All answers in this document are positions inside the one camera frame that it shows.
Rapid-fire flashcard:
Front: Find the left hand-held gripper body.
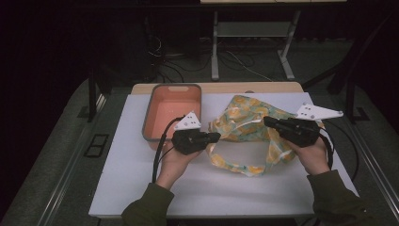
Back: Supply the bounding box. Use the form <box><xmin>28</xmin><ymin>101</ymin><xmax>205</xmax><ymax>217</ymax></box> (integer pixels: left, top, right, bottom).
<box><xmin>171</xmin><ymin>110</ymin><xmax>209</xmax><ymax>155</ymax></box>

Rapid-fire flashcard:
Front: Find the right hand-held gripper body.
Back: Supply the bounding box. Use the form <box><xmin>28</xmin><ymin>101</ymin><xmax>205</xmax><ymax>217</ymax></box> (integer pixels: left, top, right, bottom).
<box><xmin>276</xmin><ymin>103</ymin><xmax>344</xmax><ymax>149</ymax></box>

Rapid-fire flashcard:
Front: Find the yellow flowered drawstring bag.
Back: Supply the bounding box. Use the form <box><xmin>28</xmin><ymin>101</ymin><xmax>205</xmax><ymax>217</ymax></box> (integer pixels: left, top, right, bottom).
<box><xmin>206</xmin><ymin>94</ymin><xmax>326</xmax><ymax>177</ymax></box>

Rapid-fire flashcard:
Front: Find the orange basket with grey rim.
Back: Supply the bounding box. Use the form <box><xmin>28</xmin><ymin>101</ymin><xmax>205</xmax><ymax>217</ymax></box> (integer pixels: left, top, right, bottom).
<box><xmin>141</xmin><ymin>83</ymin><xmax>202</xmax><ymax>152</ymax></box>

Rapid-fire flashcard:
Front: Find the person's left hand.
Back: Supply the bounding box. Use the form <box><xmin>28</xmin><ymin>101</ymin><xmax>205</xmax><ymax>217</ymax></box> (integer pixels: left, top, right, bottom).
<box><xmin>155</xmin><ymin>140</ymin><xmax>205</xmax><ymax>191</ymax></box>

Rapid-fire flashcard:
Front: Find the person's right hand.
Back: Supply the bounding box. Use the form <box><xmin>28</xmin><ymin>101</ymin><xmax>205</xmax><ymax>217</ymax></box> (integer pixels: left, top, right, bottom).
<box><xmin>286</xmin><ymin>136</ymin><xmax>331</xmax><ymax>176</ymax></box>

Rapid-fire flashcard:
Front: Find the white table board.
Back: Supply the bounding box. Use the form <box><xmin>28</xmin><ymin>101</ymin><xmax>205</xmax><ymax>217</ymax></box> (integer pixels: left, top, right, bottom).
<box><xmin>88</xmin><ymin>91</ymin><xmax>360</xmax><ymax>219</ymax></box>

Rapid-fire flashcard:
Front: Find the black metal stand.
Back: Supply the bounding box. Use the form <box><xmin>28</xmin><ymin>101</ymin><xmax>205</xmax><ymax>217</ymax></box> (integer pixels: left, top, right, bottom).
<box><xmin>78</xmin><ymin>67</ymin><xmax>112</xmax><ymax>123</ymax></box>
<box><xmin>302</xmin><ymin>12</ymin><xmax>399</xmax><ymax>124</ymax></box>

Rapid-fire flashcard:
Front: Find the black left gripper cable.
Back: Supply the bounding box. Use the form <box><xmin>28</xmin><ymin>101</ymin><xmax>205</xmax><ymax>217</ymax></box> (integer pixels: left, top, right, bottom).
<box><xmin>152</xmin><ymin>115</ymin><xmax>186</xmax><ymax>184</ymax></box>

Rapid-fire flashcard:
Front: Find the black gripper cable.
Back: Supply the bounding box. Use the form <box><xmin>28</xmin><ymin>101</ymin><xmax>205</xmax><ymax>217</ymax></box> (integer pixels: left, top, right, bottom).
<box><xmin>318</xmin><ymin>121</ymin><xmax>360</xmax><ymax>182</ymax></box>
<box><xmin>152</xmin><ymin>115</ymin><xmax>186</xmax><ymax>184</ymax></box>

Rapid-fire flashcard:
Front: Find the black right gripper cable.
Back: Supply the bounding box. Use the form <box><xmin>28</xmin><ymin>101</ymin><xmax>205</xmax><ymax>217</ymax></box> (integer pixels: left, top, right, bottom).
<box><xmin>318</xmin><ymin>121</ymin><xmax>360</xmax><ymax>182</ymax></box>

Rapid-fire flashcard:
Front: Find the white floor cable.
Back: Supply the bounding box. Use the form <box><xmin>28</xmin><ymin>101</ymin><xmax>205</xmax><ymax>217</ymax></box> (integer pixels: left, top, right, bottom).
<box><xmin>225</xmin><ymin>51</ymin><xmax>274</xmax><ymax>82</ymax></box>

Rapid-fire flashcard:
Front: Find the black floor cable bundle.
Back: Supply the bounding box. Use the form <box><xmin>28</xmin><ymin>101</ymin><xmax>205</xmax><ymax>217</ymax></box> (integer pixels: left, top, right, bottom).
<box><xmin>145</xmin><ymin>18</ymin><xmax>215</xmax><ymax>83</ymax></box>

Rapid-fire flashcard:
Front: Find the aluminium rail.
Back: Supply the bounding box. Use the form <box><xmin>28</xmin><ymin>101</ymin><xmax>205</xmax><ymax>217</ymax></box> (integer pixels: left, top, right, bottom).
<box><xmin>338</xmin><ymin>103</ymin><xmax>399</xmax><ymax>215</ymax></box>
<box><xmin>37</xmin><ymin>92</ymin><xmax>107</xmax><ymax>226</ymax></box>

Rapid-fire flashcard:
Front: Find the black floor outlet frame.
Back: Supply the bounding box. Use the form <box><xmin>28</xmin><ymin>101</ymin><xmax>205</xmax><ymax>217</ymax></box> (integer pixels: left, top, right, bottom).
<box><xmin>83</xmin><ymin>134</ymin><xmax>109</xmax><ymax>158</ymax></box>

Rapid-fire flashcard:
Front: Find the grey metal table frame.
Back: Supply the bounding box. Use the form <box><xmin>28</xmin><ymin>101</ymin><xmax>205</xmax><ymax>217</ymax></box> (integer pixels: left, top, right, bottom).
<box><xmin>200</xmin><ymin>0</ymin><xmax>347</xmax><ymax>82</ymax></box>

